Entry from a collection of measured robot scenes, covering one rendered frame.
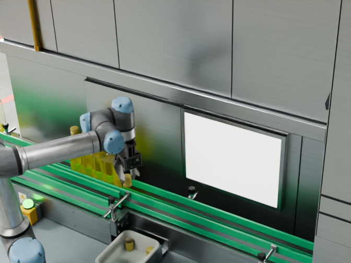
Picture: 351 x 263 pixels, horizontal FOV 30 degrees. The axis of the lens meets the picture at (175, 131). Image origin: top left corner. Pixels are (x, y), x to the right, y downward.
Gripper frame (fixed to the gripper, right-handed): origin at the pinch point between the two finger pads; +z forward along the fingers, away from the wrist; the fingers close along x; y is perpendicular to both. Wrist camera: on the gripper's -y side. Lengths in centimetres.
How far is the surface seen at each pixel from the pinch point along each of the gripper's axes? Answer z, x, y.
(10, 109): 107, 19, -267
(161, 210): 15.0, 10.1, 7.5
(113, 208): 11.5, -7.2, 1.1
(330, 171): -40, 28, 79
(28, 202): 23, -31, -35
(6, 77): 107, 33, -323
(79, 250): 33.0, -20.8, -6.9
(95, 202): 13.9, -10.5, -9.4
